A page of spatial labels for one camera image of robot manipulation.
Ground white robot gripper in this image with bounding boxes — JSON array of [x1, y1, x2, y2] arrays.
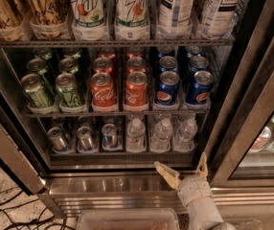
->
[[154, 152, 213, 207]]

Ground clear water bottle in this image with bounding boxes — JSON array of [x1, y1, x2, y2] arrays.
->
[[150, 118, 173, 153], [173, 118, 197, 152], [126, 118, 146, 153]]

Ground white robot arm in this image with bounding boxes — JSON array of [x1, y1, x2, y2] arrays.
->
[[154, 152, 237, 230]]

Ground glass fridge door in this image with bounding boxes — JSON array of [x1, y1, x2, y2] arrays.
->
[[208, 3, 274, 189]]

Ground right tea bottle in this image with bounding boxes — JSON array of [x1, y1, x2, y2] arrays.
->
[[200, 0, 239, 39]]

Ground tea bottle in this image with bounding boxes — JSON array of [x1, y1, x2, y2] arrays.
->
[[158, 0, 194, 31], [200, 0, 239, 39]]

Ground right 7up bottle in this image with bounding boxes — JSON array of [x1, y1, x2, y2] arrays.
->
[[115, 0, 148, 28]]

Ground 7up bottle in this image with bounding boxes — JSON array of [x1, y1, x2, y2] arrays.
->
[[70, 0, 105, 28], [115, 0, 148, 28]]

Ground left tea bottle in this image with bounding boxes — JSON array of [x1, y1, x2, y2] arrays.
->
[[158, 0, 194, 31]]

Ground left 7up bottle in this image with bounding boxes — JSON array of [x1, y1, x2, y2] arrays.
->
[[70, 0, 105, 28]]

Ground front left Pepsi can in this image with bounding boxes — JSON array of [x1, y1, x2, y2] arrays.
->
[[155, 71, 180, 105]]

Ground front right Pepsi can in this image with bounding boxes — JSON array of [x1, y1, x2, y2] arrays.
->
[[185, 71, 214, 104]]

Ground left clear plastic bin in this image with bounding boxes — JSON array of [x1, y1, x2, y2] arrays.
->
[[77, 208, 180, 230]]

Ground clear plastic bin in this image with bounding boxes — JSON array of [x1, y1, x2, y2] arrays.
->
[[218, 205, 274, 230], [77, 208, 180, 230]]

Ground Red Bull can right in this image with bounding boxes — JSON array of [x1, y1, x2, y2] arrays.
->
[[102, 124, 118, 149]]

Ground red bull can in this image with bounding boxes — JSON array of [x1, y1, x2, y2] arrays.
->
[[48, 127, 69, 152], [102, 124, 118, 149], [77, 126, 95, 152]]

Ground right clear plastic bin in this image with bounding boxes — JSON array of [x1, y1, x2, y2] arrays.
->
[[218, 205, 274, 230]]

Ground front right Coca-Cola can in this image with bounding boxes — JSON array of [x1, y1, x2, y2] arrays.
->
[[126, 72, 148, 106]]

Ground Red Bull can middle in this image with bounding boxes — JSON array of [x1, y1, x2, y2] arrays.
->
[[77, 126, 95, 152]]

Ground second row right Pepsi can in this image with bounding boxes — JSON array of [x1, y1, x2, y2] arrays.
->
[[189, 56, 209, 73]]

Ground second row pepsi can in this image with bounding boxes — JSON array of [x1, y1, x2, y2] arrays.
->
[[158, 56, 178, 73], [189, 56, 209, 73]]

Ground second row left Pepsi can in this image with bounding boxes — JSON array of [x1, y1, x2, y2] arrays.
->
[[158, 56, 178, 73]]

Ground second row right Coca-Cola can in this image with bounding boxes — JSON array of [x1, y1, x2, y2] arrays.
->
[[126, 57, 147, 74]]

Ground second row coca-cola can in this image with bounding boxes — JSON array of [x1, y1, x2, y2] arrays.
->
[[126, 57, 147, 74], [92, 57, 113, 75]]

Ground front left Coca-Cola can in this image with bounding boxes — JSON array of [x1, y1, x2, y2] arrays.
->
[[90, 73, 116, 107]]

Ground Red Bull can left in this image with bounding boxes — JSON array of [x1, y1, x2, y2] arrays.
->
[[48, 127, 69, 152]]

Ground second row left Coca-Cola can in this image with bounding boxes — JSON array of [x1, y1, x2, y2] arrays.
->
[[92, 57, 113, 75]]

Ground front right green can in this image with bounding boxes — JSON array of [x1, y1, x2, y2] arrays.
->
[[56, 73, 85, 107]]

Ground second row right green can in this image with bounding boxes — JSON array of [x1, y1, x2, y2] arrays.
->
[[58, 57, 79, 75]]

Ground second row green can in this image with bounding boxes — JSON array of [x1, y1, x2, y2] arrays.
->
[[58, 57, 79, 75], [27, 58, 53, 80]]

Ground front left green can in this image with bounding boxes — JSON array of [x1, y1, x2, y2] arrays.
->
[[21, 74, 55, 108]]

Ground second row left green can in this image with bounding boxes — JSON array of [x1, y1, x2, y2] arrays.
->
[[27, 58, 53, 80]]

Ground middle wire shelf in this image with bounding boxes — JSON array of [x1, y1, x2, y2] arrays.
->
[[26, 109, 208, 118]]

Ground wire shelf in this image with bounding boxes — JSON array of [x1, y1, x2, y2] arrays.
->
[[0, 38, 235, 48], [26, 109, 208, 118]]

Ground upper wire shelf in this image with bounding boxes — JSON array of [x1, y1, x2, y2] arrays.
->
[[0, 38, 235, 48]]

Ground black floor cables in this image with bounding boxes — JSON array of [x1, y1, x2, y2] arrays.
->
[[0, 165, 78, 230]]

